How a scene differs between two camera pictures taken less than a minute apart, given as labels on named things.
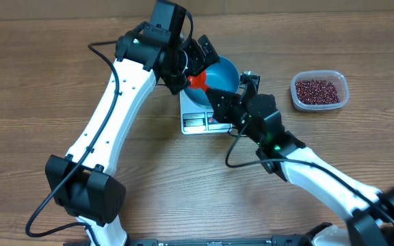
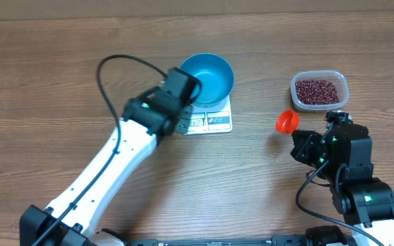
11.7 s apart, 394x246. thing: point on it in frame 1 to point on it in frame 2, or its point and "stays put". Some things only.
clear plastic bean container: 316,89 stays put
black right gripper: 225,109 to 306,144
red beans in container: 313,91 stays put
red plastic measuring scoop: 198,81 to 287,121
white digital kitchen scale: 198,119 stays put
